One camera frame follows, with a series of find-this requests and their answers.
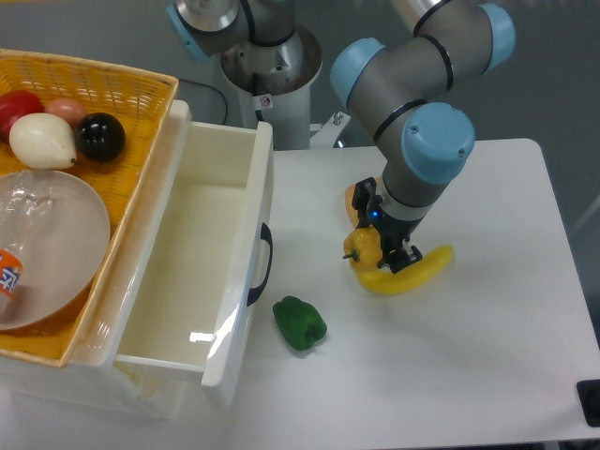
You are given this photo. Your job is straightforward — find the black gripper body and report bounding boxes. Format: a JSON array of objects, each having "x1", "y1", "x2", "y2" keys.
[{"x1": 351, "y1": 178, "x2": 419, "y2": 254}]

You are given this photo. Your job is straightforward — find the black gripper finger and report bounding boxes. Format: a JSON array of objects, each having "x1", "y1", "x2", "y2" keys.
[{"x1": 377, "y1": 242, "x2": 423, "y2": 274}]

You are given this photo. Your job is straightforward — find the yellow bell pepper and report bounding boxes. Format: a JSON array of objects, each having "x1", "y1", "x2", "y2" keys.
[{"x1": 343, "y1": 226, "x2": 383, "y2": 272}]

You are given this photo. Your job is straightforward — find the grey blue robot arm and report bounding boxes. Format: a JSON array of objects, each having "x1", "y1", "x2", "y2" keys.
[{"x1": 166, "y1": 1, "x2": 516, "y2": 273}]

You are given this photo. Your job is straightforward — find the green bell pepper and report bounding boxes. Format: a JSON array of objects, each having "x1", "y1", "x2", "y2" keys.
[{"x1": 272, "y1": 295, "x2": 327, "y2": 352}]

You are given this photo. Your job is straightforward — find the open upper white drawer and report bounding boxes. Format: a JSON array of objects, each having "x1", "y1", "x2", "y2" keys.
[{"x1": 117, "y1": 122, "x2": 273, "y2": 391}]

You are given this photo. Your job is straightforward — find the white drawer cabinet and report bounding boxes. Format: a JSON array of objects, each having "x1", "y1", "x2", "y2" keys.
[{"x1": 0, "y1": 98, "x2": 245, "y2": 421}]

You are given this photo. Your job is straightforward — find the red bell pepper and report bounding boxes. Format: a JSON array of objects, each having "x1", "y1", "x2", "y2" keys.
[{"x1": 0, "y1": 90, "x2": 45, "y2": 143}]

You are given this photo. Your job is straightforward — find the orange food piece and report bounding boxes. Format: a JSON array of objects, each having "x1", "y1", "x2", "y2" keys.
[{"x1": 345, "y1": 177, "x2": 377, "y2": 229}]

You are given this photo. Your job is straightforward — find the yellow banana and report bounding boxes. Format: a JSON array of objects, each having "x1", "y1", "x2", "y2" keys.
[{"x1": 355, "y1": 245, "x2": 454, "y2": 295}]

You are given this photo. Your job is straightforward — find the black corner object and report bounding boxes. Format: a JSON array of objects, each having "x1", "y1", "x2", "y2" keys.
[{"x1": 576, "y1": 379, "x2": 600, "y2": 428}]

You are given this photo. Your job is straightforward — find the yellow wicker basket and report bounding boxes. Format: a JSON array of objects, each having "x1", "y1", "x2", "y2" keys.
[{"x1": 1, "y1": 49, "x2": 179, "y2": 368}]

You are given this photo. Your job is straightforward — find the black round eggplant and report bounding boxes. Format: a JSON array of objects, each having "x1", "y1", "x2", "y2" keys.
[{"x1": 74, "y1": 112, "x2": 126, "y2": 162}]

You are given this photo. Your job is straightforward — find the pink peach fruit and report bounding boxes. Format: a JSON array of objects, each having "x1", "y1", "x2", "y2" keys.
[{"x1": 45, "y1": 97, "x2": 88, "y2": 129}]

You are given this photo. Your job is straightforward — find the beige plastic bowl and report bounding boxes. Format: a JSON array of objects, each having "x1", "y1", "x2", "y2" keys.
[{"x1": 1, "y1": 171, "x2": 111, "y2": 331}]

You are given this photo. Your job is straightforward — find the white pear-shaped fruit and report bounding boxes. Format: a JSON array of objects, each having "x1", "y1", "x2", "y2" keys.
[{"x1": 8, "y1": 112, "x2": 77, "y2": 170}]

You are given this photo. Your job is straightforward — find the clear plastic orange-label bottle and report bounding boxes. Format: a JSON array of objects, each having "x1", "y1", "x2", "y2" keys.
[{"x1": 1, "y1": 170, "x2": 53, "y2": 308}]

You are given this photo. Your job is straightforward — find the black drawer handle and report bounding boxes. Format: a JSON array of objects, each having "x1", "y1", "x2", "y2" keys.
[{"x1": 247, "y1": 222, "x2": 274, "y2": 307}]

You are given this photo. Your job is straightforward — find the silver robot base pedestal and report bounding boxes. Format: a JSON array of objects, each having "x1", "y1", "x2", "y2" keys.
[{"x1": 220, "y1": 25, "x2": 323, "y2": 150}]

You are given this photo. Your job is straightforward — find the black cable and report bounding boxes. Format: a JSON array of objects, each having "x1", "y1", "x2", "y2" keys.
[{"x1": 177, "y1": 77, "x2": 230, "y2": 127}]

